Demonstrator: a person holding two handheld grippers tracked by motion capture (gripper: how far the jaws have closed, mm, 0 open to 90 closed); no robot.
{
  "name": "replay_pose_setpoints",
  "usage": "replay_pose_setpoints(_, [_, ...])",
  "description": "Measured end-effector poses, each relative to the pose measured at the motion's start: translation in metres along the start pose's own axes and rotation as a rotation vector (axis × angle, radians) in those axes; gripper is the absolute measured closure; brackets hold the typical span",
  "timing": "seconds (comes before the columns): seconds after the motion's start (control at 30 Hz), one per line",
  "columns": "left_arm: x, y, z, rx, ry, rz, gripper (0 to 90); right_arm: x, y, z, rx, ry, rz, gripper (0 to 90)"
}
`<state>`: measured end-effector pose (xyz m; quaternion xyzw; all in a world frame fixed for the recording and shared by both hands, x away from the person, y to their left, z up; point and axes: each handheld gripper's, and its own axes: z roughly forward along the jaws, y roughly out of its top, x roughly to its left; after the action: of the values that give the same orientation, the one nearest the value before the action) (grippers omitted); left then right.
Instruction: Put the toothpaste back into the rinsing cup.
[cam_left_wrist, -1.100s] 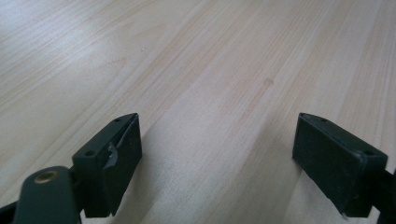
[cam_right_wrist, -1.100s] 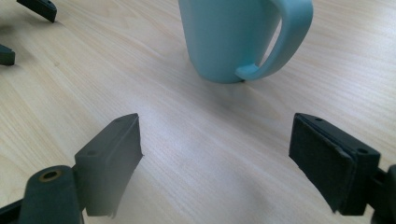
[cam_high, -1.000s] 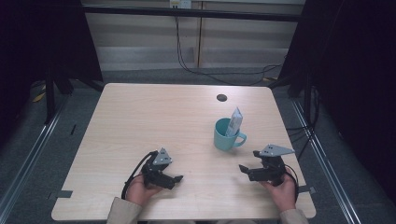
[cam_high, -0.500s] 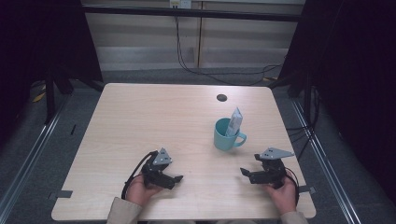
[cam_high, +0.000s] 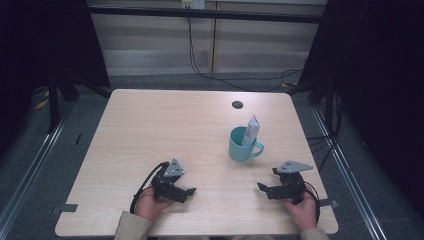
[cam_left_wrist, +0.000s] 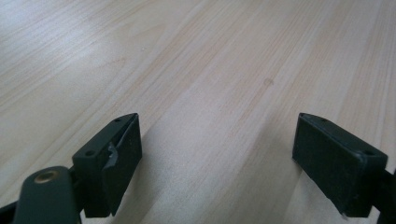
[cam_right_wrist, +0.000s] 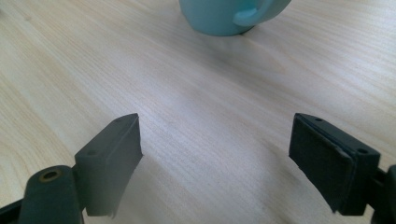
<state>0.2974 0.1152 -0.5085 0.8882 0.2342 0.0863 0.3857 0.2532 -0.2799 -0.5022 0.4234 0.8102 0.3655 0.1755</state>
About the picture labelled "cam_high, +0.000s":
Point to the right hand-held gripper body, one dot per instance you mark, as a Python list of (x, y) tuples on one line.
[(288, 190)]

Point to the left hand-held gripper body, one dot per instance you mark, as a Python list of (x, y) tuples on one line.
[(168, 186)]

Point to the teal cup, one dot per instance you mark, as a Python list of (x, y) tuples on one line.
[(240, 150)]

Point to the white purple toothpaste tube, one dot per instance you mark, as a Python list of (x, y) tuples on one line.
[(250, 131)]

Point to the person's left hand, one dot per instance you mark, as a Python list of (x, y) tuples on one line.
[(148, 205)]

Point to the person's right hand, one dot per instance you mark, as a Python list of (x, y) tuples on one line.
[(305, 211)]

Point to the grey tape strip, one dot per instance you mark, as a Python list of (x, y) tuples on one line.
[(65, 208), (328, 202)]

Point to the small black floor piece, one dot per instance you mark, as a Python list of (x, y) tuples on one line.
[(78, 138)]

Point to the black curtain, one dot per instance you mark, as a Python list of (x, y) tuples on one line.
[(376, 83), (40, 43)]

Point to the black stand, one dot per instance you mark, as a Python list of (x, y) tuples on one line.
[(53, 100)]

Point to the black horizontal bar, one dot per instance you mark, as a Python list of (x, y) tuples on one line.
[(206, 14)]

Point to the metal floor rail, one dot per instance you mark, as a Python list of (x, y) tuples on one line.
[(30, 171), (346, 170)]

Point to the white wall power outlet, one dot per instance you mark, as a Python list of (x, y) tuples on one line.
[(193, 3)]

